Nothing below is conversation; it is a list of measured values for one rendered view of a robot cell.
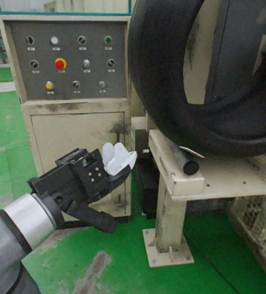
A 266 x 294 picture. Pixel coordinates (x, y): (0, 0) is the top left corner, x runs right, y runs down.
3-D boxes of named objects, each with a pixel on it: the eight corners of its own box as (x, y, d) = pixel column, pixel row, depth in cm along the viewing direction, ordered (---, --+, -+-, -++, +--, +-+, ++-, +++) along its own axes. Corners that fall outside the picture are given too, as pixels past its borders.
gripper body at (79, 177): (102, 146, 37) (36, 187, 30) (120, 188, 40) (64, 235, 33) (79, 146, 43) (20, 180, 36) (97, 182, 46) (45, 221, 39)
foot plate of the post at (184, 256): (142, 230, 153) (142, 226, 151) (179, 227, 156) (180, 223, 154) (149, 267, 130) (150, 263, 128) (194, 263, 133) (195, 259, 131)
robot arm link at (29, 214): (38, 258, 31) (20, 239, 37) (66, 235, 33) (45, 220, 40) (10, 216, 28) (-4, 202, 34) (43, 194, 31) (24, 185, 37)
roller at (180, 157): (165, 125, 92) (155, 126, 91) (166, 115, 90) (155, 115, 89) (198, 175, 62) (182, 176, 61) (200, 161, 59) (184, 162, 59)
